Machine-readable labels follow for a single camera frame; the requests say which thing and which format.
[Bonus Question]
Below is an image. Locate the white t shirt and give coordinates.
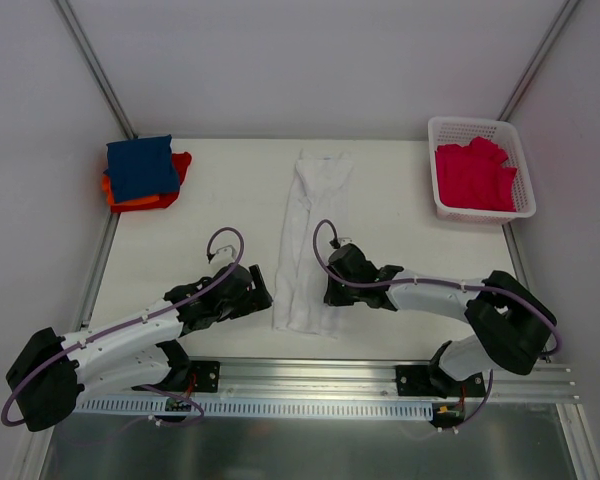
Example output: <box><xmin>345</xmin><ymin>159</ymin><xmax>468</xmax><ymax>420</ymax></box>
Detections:
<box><xmin>273</xmin><ymin>150</ymin><xmax>354</xmax><ymax>338</ymax></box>

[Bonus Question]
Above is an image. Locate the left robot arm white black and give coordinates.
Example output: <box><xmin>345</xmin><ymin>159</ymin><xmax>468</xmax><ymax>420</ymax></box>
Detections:
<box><xmin>6</xmin><ymin>265</ymin><xmax>273</xmax><ymax>432</ymax></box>

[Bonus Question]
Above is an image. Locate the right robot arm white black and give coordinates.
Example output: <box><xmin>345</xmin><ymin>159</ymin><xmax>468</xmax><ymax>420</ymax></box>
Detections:
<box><xmin>324</xmin><ymin>244</ymin><xmax>558</xmax><ymax>398</ymax></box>

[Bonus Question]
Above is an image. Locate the folded red t shirt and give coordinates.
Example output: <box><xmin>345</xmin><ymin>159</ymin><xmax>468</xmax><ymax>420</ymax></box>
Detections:
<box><xmin>110</xmin><ymin>151</ymin><xmax>193</xmax><ymax>215</ymax></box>

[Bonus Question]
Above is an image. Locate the crumpled pink t shirt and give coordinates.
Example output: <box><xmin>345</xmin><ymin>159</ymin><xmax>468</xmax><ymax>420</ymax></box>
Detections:
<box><xmin>435</xmin><ymin>137</ymin><xmax>518</xmax><ymax>212</ymax></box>

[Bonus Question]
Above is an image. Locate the folded blue t shirt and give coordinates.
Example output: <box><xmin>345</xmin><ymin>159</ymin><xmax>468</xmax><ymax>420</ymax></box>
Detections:
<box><xmin>105</xmin><ymin>135</ymin><xmax>180</xmax><ymax>202</ymax></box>

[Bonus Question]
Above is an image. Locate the white plastic basket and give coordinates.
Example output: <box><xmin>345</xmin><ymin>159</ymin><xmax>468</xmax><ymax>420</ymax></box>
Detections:
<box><xmin>428</xmin><ymin>116</ymin><xmax>536</xmax><ymax>225</ymax></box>

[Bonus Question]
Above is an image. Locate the folded orange t shirt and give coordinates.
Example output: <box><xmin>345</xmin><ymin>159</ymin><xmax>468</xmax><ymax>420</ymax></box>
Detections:
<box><xmin>101</xmin><ymin>174</ymin><xmax>160</xmax><ymax>207</ymax></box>

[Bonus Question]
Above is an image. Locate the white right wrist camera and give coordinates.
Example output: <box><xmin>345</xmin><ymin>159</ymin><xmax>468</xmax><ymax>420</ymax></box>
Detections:
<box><xmin>330</xmin><ymin>237</ymin><xmax>352</xmax><ymax>250</ymax></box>

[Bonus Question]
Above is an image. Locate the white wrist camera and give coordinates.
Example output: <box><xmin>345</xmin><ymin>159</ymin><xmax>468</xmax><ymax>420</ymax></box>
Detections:
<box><xmin>208</xmin><ymin>245</ymin><xmax>240</xmax><ymax>265</ymax></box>
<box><xmin>330</xmin><ymin>237</ymin><xmax>352</xmax><ymax>250</ymax></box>

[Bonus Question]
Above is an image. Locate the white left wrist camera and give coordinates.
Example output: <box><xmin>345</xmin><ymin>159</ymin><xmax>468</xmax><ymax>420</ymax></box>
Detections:
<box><xmin>208</xmin><ymin>245</ymin><xmax>240</xmax><ymax>265</ymax></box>

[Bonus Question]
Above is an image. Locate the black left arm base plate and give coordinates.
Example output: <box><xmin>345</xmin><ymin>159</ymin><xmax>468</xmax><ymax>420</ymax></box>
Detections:
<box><xmin>152</xmin><ymin>360</ymin><xmax>221</xmax><ymax>393</ymax></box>

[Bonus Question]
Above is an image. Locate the aluminium mounting rail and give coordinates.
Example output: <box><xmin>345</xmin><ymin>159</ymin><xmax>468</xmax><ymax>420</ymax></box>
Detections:
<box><xmin>215</xmin><ymin>358</ymin><xmax>581</xmax><ymax>404</ymax></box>

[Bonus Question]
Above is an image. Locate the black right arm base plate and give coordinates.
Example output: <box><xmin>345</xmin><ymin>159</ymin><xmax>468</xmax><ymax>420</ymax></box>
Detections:
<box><xmin>394</xmin><ymin>364</ymin><xmax>486</xmax><ymax>398</ymax></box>

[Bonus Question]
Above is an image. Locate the white slotted cable duct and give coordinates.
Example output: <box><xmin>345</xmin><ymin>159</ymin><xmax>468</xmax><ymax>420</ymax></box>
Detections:
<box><xmin>76</xmin><ymin>395</ymin><xmax>434</xmax><ymax>422</ymax></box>

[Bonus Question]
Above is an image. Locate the right aluminium frame post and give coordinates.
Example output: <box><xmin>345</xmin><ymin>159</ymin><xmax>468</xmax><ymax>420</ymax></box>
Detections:
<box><xmin>497</xmin><ymin>0</ymin><xmax>582</xmax><ymax>121</ymax></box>

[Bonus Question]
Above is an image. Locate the aluminium frame post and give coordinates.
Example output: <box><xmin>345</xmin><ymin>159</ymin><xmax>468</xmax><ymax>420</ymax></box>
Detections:
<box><xmin>51</xmin><ymin>0</ymin><xmax>138</xmax><ymax>139</ymax></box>
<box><xmin>497</xmin><ymin>0</ymin><xmax>582</xmax><ymax>121</ymax></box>

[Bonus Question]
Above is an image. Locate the left aluminium frame post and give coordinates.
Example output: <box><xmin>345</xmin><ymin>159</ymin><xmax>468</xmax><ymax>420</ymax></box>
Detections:
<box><xmin>51</xmin><ymin>0</ymin><xmax>138</xmax><ymax>139</ymax></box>

